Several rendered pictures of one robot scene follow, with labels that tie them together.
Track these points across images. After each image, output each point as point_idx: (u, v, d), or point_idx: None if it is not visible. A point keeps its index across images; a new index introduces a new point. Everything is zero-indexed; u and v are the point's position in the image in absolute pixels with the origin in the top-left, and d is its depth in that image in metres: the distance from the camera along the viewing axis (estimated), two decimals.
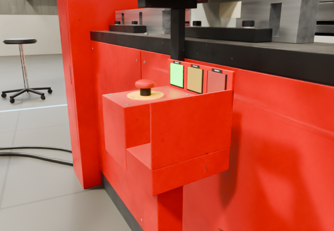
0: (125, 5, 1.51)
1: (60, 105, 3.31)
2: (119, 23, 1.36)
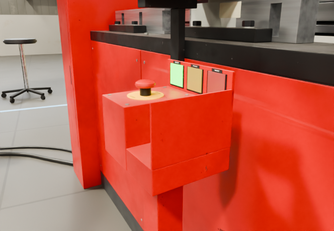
0: (125, 5, 1.51)
1: (60, 105, 3.31)
2: (119, 23, 1.36)
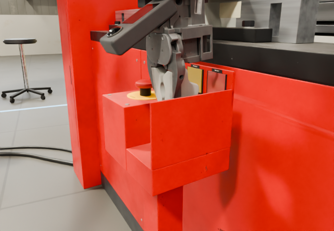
0: (125, 5, 1.51)
1: (60, 105, 3.31)
2: (119, 23, 1.36)
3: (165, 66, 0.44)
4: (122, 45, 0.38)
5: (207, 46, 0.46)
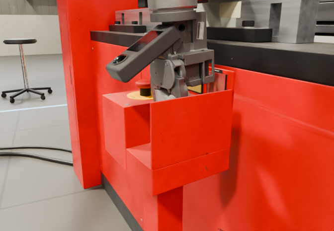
0: (125, 5, 1.51)
1: (60, 105, 3.31)
2: (119, 23, 1.36)
3: (169, 90, 0.45)
4: (127, 73, 0.40)
5: (208, 69, 0.48)
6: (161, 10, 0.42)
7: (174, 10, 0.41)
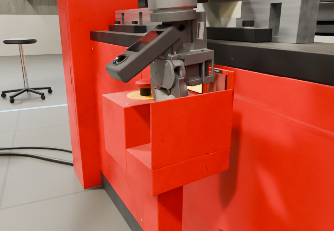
0: (125, 5, 1.51)
1: (60, 105, 3.31)
2: (119, 23, 1.36)
3: (169, 90, 0.45)
4: (127, 73, 0.40)
5: (208, 69, 0.48)
6: (161, 10, 0.42)
7: (174, 10, 0.41)
